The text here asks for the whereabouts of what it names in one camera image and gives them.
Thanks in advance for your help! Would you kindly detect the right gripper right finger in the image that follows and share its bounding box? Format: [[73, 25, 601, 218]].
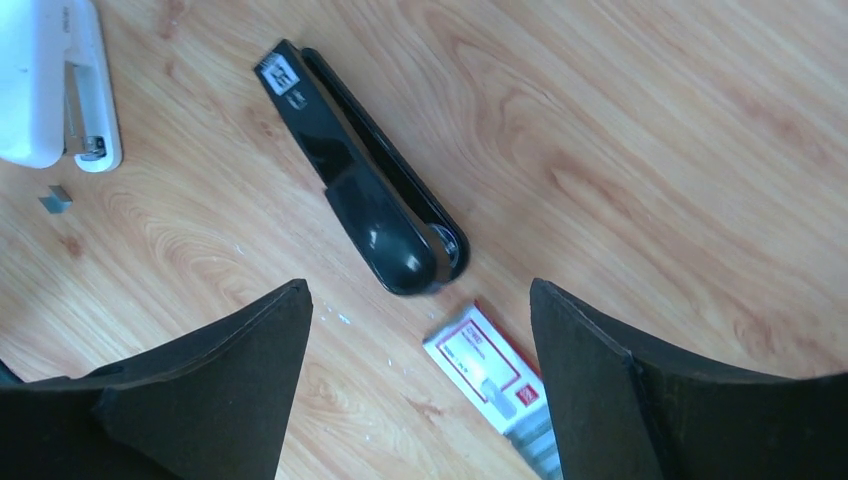
[[530, 278, 847, 479]]

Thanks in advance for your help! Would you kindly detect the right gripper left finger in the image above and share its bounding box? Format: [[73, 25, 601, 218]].
[[1, 279, 313, 479]]

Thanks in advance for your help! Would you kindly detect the red white staple box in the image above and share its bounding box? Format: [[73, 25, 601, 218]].
[[422, 301, 565, 479]]

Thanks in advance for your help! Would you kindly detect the black stapler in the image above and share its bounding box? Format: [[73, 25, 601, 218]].
[[254, 39, 471, 296]]

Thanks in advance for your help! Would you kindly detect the white stapler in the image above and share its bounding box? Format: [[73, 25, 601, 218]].
[[1, 0, 123, 173]]

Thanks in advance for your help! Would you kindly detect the small staple strip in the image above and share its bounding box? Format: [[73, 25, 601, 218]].
[[38, 185, 73, 214]]

